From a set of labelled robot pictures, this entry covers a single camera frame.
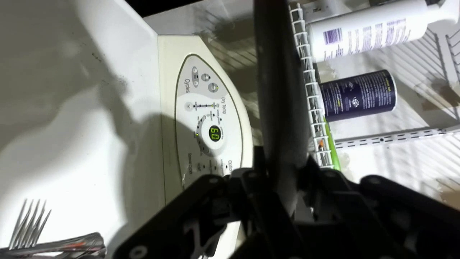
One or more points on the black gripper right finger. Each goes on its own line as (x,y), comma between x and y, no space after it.
(382,221)

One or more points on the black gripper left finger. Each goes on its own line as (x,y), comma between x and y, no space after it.
(230,211)

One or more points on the washer control dial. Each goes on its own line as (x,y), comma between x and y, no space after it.
(212,133)

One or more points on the green flat shelf item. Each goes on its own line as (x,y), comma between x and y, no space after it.
(332,149)

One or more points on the dark blue spray can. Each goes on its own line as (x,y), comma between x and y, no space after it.
(359,96)

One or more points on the white washing machine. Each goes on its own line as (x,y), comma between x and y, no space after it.
(72,120)

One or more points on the tall white bottle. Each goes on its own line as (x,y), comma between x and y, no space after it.
(363,30)

